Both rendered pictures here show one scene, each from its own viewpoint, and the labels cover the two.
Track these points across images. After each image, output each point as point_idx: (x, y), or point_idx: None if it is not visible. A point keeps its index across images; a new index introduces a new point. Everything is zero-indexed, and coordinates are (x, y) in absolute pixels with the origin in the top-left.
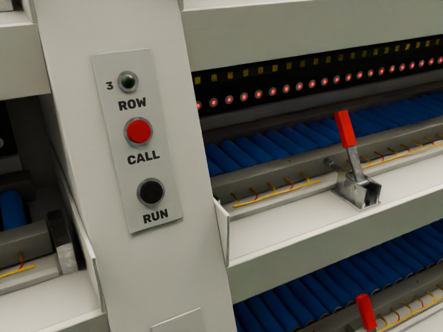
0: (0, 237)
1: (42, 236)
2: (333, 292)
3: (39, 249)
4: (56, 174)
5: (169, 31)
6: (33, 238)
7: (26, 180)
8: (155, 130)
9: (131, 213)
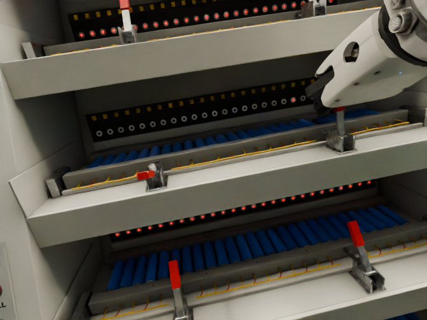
0: (386, 112)
1: (405, 112)
2: None
3: (402, 120)
4: (375, 105)
5: None
6: (402, 112)
7: (365, 105)
8: None
9: None
